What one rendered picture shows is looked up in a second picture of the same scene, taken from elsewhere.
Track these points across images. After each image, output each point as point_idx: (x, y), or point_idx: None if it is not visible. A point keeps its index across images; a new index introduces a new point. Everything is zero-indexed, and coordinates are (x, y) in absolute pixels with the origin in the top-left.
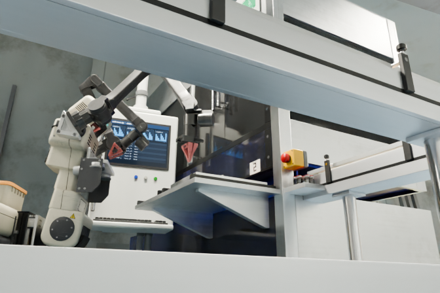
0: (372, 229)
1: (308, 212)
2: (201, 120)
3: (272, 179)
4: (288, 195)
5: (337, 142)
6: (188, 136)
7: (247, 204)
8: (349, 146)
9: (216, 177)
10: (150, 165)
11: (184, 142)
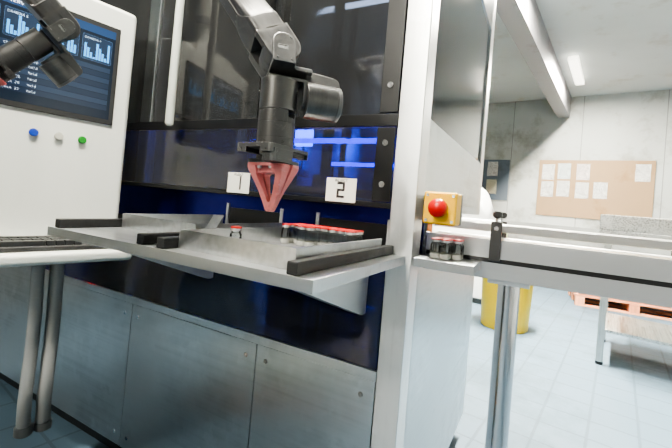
0: (453, 282)
1: (424, 285)
2: (317, 104)
3: (359, 212)
4: (414, 266)
5: (453, 159)
6: (282, 147)
7: (347, 283)
8: (457, 164)
9: (333, 257)
10: (70, 111)
11: (271, 161)
